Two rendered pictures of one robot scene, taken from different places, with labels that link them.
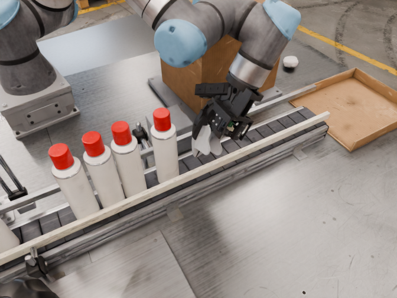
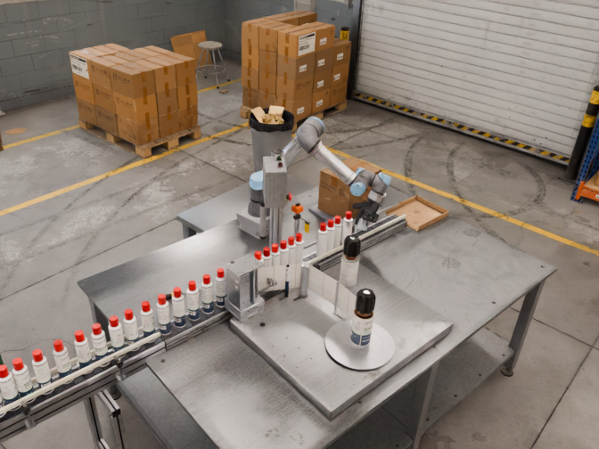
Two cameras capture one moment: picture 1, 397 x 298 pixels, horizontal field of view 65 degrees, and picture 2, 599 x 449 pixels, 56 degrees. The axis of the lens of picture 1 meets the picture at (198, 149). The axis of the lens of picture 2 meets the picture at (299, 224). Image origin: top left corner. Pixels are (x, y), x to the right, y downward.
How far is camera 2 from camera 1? 2.52 m
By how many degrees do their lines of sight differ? 18
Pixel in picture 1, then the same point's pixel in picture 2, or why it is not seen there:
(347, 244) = (420, 259)
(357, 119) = (420, 218)
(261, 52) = (380, 190)
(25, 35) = not seen: hidden behind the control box
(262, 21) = (379, 180)
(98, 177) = (331, 236)
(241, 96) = (374, 205)
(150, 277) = not seen: hidden behind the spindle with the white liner
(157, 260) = not seen: hidden behind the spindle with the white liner
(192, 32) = (363, 185)
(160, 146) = (348, 225)
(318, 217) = (408, 253)
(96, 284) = (337, 272)
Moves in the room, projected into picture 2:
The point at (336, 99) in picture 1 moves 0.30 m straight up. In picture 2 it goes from (408, 210) to (415, 168)
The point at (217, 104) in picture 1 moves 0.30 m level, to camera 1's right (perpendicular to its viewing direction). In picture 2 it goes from (365, 209) to (416, 206)
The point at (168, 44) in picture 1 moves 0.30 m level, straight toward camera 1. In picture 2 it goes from (356, 189) to (380, 218)
